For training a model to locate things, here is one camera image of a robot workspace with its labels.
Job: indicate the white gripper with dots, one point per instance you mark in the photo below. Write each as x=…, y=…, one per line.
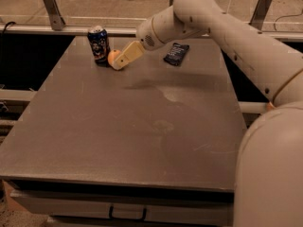
x=145, y=35

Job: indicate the orange fruit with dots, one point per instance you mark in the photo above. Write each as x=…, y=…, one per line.
x=112, y=56

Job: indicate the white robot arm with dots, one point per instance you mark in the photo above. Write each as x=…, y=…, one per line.
x=269, y=172

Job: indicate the blue pepsi can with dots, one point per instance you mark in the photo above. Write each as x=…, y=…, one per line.
x=99, y=42

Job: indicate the dark snack bag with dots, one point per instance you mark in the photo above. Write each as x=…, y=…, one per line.
x=176, y=54

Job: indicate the orange tape roll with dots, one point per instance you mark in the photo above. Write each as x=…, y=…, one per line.
x=270, y=106

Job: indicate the grey drawer front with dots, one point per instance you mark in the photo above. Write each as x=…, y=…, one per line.
x=82, y=210

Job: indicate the left metal railing bracket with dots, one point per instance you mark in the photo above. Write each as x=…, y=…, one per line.
x=56, y=20

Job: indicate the right metal railing bracket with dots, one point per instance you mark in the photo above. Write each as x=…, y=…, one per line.
x=260, y=13

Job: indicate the black drawer handle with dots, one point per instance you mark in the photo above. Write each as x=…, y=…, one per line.
x=122, y=212

